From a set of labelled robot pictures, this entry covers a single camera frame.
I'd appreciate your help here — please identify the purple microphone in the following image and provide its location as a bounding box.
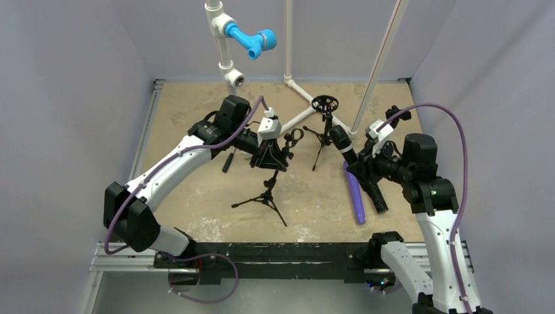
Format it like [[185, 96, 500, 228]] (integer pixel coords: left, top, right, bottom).
[[343, 162, 366, 225]]

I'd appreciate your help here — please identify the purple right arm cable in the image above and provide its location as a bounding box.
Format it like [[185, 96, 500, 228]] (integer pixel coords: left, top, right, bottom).
[[377, 103, 476, 314]]

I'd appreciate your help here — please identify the small black tripod stand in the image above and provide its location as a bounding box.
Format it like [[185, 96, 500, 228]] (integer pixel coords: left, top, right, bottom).
[[231, 128, 304, 227]]

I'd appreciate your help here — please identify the black round-base microphone stand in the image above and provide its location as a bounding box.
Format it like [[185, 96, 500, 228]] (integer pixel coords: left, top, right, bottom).
[[385, 105, 413, 131]]

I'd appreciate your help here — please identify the small dark grey microphone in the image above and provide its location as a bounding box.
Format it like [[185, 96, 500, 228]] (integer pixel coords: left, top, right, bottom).
[[329, 125, 358, 164]]

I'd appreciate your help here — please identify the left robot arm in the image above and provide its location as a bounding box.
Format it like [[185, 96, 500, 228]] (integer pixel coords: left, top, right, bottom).
[[103, 95, 289, 268]]

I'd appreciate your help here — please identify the hammer with black handle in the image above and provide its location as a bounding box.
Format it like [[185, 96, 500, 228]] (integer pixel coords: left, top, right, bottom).
[[222, 147, 236, 173]]

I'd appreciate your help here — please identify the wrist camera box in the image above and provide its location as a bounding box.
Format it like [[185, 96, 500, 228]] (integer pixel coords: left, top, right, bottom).
[[365, 119, 394, 157], [257, 107, 282, 143]]

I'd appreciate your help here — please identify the blue plastic faucet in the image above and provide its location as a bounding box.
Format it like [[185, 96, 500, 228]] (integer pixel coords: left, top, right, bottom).
[[224, 22, 277, 60]]

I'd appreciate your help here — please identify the black speckled condenser microphone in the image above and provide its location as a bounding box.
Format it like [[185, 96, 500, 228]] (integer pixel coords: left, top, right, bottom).
[[362, 182, 389, 214]]

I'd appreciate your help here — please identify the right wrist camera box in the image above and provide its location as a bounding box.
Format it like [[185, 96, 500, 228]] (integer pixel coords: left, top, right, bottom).
[[365, 119, 394, 157]]

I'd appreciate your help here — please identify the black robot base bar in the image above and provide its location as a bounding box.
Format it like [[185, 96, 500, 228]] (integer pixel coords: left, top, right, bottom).
[[154, 231, 404, 285]]

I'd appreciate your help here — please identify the white PVC pipe frame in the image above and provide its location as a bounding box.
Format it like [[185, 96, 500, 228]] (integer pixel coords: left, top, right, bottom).
[[204, 1, 409, 137]]

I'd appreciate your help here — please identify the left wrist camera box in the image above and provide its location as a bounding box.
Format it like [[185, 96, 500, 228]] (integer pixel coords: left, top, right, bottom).
[[257, 107, 282, 143]]

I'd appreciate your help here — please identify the black tripod stand with shockmount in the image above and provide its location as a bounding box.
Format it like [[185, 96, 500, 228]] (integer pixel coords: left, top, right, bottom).
[[302, 95, 353, 172]]

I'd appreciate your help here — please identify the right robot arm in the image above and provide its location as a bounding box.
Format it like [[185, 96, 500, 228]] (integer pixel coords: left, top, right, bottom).
[[334, 133, 490, 313]]

